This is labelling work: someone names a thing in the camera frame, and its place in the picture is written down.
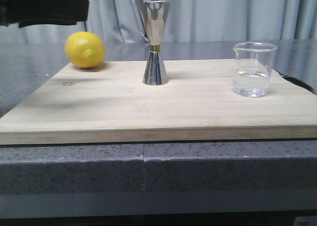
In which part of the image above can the clear glass measuring beaker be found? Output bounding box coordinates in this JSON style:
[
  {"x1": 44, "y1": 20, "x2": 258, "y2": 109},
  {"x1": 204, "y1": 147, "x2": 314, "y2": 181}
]
[{"x1": 232, "y1": 42, "x2": 277, "y2": 97}]

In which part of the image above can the black cutting board handle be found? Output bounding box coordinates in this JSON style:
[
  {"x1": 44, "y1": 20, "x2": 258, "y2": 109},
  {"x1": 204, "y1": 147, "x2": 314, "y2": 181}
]
[{"x1": 278, "y1": 71, "x2": 315, "y2": 94}]

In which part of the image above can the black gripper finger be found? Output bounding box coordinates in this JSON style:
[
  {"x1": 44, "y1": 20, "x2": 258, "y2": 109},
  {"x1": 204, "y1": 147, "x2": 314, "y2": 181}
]
[{"x1": 0, "y1": 0, "x2": 89, "y2": 28}]

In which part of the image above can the steel double jigger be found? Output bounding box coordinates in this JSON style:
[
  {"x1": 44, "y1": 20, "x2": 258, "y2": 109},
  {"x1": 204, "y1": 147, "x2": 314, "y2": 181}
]
[{"x1": 138, "y1": 1, "x2": 170, "y2": 86}]

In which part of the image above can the light wooden cutting board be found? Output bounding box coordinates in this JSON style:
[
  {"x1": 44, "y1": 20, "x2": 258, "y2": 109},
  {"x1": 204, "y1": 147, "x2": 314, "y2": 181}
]
[{"x1": 0, "y1": 59, "x2": 317, "y2": 145}]

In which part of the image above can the yellow lemon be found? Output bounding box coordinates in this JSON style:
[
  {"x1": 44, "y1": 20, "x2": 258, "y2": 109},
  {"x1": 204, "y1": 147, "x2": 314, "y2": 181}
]
[{"x1": 64, "y1": 31, "x2": 106, "y2": 68}]

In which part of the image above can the grey curtain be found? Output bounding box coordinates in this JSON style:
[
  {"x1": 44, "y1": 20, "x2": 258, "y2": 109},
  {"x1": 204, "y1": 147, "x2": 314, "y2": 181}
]
[{"x1": 0, "y1": 0, "x2": 317, "y2": 44}]

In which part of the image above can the white label sticker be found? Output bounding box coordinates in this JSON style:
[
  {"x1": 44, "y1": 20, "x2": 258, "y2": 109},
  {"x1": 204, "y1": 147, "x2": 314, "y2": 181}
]
[{"x1": 293, "y1": 216, "x2": 317, "y2": 226}]

